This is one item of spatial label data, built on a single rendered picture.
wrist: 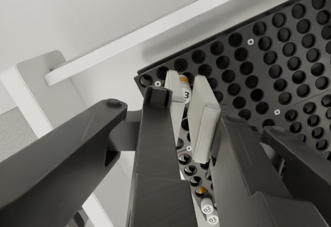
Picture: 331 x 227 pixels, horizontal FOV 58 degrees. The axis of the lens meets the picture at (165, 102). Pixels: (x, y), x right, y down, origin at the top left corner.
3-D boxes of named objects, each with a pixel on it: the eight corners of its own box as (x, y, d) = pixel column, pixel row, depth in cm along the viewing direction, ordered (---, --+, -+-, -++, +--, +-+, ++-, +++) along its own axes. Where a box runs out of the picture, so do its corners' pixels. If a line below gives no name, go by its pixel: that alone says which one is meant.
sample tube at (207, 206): (210, 184, 35) (215, 210, 31) (202, 191, 35) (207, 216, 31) (203, 178, 35) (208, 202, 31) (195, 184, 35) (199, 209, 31)
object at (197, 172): (205, 217, 33) (206, 221, 33) (134, 77, 29) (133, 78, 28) (220, 211, 33) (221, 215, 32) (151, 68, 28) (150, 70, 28)
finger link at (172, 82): (174, 159, 14) (158, 157, 14) (170, 112, 21) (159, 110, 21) (185, 101, 14) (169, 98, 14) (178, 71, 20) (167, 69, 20)
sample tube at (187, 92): (187, 89, 25) (190, 106, 20) (172, 86, 25) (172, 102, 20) (190, 74, 24) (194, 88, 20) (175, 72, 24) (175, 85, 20)
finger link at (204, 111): (206, 104, 14) (221, 107, 14) (195, 74, 20) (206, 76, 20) (192, 162, 14) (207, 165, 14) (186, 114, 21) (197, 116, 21)
